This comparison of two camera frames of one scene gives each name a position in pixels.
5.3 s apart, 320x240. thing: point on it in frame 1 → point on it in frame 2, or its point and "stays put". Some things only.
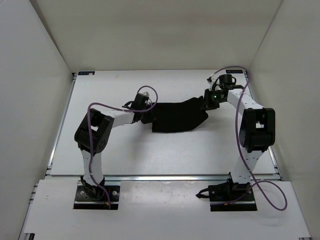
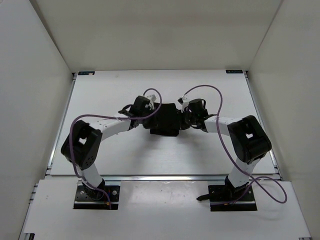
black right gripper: [208, 106] → [182, 125]
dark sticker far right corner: [234, 71] stays put
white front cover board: [160, 210] stays put
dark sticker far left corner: [88, 73] stays put
